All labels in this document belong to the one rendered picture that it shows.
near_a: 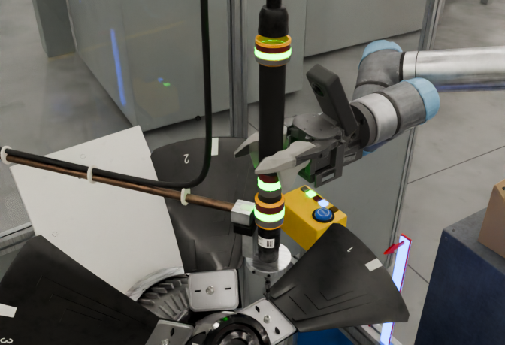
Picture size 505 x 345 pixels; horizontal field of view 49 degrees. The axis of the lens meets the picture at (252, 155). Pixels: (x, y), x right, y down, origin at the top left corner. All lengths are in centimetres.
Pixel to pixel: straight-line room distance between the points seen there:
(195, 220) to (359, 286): 32
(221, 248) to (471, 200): 257
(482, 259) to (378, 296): 46
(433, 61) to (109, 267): 70
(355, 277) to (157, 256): 39
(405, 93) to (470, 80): 15
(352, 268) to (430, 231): 203
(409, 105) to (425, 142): 294
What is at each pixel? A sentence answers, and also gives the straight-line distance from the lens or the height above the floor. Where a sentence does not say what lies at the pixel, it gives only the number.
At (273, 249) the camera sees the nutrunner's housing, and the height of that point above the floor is 136.
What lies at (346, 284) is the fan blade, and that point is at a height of 119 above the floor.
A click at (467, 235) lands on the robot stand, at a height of 100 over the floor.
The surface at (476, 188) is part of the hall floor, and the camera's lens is 348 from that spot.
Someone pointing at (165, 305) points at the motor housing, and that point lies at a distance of 101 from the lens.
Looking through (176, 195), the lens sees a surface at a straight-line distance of 86.
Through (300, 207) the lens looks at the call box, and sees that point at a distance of 138.
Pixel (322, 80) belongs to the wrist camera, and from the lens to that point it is 74.
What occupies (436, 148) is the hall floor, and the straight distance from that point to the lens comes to 378.
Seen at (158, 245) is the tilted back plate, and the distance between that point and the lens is 113.
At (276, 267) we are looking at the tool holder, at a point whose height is 133.
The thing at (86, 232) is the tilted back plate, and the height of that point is 124.
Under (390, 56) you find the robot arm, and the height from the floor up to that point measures 154.
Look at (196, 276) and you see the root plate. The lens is 95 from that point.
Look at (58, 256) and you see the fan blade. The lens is 81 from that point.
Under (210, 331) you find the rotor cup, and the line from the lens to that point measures 87.
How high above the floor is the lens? 193
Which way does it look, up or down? 33 degrees down
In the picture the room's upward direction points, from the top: straight up
